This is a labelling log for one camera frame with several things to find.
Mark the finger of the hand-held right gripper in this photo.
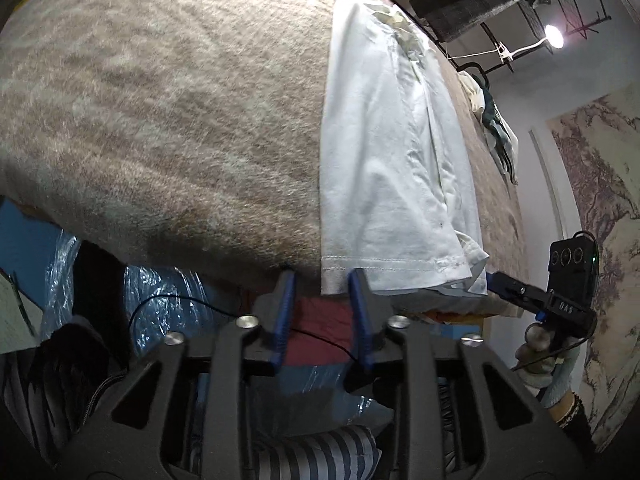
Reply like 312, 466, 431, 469
486, 271, 548, 322

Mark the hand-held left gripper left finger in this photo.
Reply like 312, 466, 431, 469
55, 270, 297, 476

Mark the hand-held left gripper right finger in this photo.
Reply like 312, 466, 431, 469
347, 269, 587, 478

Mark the white t-shirt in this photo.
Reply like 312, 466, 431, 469
318, 0, 491, 297

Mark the person's right forearm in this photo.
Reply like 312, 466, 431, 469
547, 390, 598, 448

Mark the green and white clothes pile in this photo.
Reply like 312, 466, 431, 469
457, 70, 522, 187

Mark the black metal clothes rack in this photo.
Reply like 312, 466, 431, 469
410, 0, 615, 77

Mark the person's right hand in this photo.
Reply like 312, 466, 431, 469
515, 321, 583, 408

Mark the red cloth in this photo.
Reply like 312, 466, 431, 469
284, 297, 362, 367

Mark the blue plastic-wrapped bundle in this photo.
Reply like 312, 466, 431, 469
42, 230, 243, 343

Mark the blue white striped cloth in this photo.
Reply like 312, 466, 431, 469
249, 424, 377, 480

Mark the beige fuzzy blanket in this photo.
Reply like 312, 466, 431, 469
0, 0, 532, 319

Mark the white clip lamp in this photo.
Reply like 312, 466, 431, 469
492, 23, 567, 64

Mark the white paper notebook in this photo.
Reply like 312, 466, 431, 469
0, 269, 45, 357

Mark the wall map poster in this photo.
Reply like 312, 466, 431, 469
549, 79, 640, 455

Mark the black cable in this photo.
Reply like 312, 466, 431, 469
127, 294, 362, 362

